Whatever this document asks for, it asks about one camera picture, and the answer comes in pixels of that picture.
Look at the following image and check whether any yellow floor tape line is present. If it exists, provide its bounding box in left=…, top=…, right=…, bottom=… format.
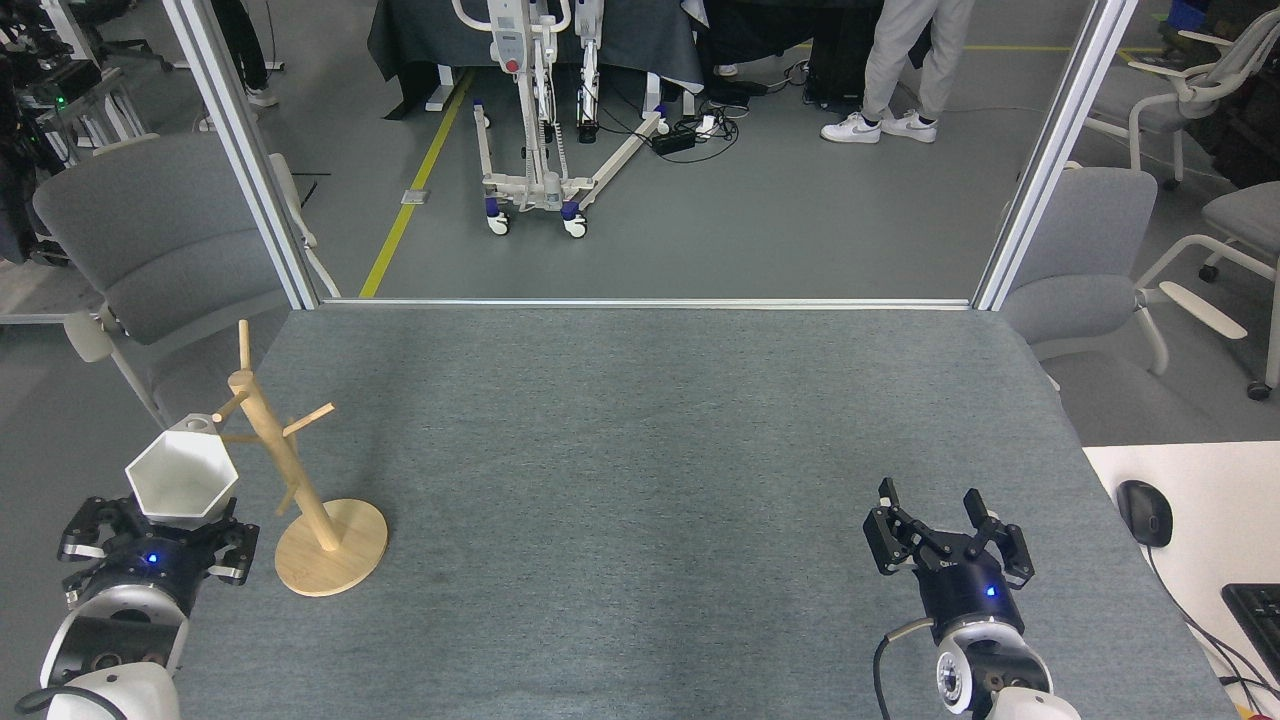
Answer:
left=358, top=68, right=476, bottom=299

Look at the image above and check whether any dark cloth covered table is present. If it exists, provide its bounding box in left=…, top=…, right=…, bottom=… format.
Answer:
left=367, top=0, right=706, bottom=96

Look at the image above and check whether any white wheeled stand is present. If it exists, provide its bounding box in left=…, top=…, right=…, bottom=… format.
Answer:
left=452, top=0, right=673, bottom=238

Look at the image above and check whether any wooden cup rack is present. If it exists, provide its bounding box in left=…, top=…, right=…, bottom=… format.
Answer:
left=210, top=319, right=389, bottom=599

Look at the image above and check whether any white frame office chair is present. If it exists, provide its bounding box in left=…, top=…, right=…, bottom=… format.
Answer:
left=1085, top=8, right=1280, bottom=191

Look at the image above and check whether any silver frame rail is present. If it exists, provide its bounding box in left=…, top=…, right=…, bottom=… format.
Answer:
left=320, top=297, right=973, bottom=311

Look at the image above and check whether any black keyboard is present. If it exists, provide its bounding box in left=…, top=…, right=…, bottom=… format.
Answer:
left=1221, top=583, right=1280, bottom=681

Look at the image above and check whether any white hexagonal cup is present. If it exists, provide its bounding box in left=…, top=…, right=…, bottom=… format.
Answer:
left=126, top=413, right=241, bottom=521

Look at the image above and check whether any white desk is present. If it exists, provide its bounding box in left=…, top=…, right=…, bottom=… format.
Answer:
left=1083, top=441, right=1280, bottom=720

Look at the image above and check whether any black computer mouse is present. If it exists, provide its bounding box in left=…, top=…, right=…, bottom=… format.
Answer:
left=1116, top=480, right=1174, bottom=548

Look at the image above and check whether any silver frame post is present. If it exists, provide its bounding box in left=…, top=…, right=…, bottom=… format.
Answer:
left=160, top=0, right=321, bottom=311
left=972, top=0, right=1141, bottom=311

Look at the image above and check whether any person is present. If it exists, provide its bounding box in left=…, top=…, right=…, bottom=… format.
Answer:
left=197, top=0, right=279, bottom=133
left=820, top=0, right=976, bottom=145

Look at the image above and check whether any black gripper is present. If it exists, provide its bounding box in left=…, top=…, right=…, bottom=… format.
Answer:
left=57, top=497, right=261, bottom=617
left=864, top=477, right=1035, bottom=642

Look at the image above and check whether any equipment rack with green light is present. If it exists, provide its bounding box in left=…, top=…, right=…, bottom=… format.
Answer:
left=0, top=40, right=146, bottom=161

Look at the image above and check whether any grey chair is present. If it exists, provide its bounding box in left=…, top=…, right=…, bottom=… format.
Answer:
left=1000, top=160, right=1249, bottom=393
left=1140, top=180, right=1280, bottom=401
left=33, top=133, right=341, bottom=476

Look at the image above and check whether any black mouse cable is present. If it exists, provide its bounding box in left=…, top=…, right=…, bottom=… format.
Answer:
left=1145, top=545, right=1280, bottom=701

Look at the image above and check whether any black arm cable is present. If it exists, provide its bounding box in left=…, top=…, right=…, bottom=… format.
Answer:
left=15, top=685, right=131, bottom=720
left=874, top=618, right=936, bottom=720

